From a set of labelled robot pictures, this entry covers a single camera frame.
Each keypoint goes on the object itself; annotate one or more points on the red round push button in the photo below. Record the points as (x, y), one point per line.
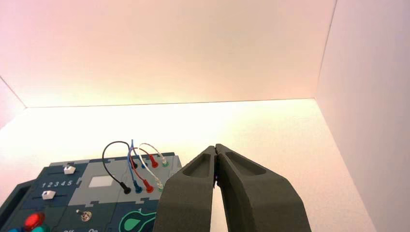
(34, 220)

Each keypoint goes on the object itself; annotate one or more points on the white rectangular screen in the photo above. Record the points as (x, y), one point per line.
(101, 182)

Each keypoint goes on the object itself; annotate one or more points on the white slider knob with blue triangle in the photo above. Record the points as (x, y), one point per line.
(69, 169)

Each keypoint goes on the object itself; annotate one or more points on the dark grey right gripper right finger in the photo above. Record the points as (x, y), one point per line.
(259, 205)

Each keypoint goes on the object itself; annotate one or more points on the green round push button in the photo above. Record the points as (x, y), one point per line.
(41, 229)

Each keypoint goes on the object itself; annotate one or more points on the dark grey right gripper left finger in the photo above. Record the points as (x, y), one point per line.
(187, 201)

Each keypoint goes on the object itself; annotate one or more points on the plain white slider knob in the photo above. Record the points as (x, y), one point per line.
(48, 194)

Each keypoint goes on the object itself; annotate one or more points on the dark teal and grey task board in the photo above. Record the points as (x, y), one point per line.
(96, 205)

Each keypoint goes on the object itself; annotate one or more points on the blue round push button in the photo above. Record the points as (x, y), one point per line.
(14, 230)

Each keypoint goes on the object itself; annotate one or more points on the silver metal toggle switch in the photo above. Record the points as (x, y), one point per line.
(85, 216)

